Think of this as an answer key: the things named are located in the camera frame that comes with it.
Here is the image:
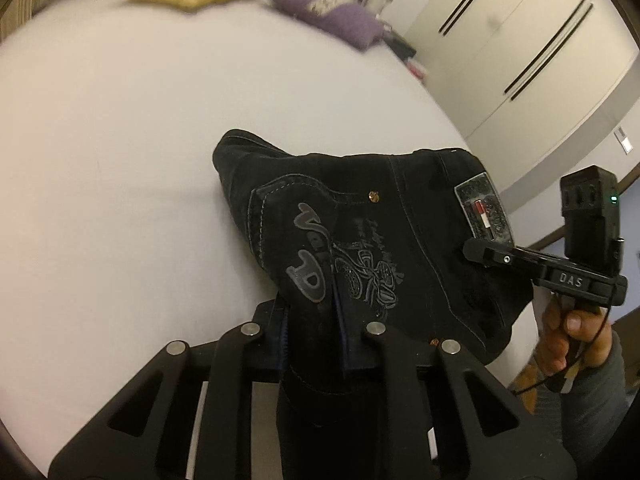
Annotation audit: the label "white bed mattress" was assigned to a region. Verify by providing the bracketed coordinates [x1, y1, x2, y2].
[0, 0, 542, 480]

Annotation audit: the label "grey sleeve forearm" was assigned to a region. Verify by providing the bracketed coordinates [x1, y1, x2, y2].
[534, 332, 628, 468]

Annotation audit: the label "white wardrobe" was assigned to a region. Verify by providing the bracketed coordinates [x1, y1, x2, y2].
[407, 0, 639, 211]

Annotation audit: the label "dark bedside table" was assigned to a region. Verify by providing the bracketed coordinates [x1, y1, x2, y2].
[383, 29, 416, 63]

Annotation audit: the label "purple cushion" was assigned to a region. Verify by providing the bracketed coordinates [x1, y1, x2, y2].
[271, 0, 385, 51]

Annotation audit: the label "right hand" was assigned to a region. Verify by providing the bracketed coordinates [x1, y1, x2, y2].
[536, 297, 613, 376]

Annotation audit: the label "black denim pants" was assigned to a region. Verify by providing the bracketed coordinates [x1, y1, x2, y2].
[211, 128, 534, 480]

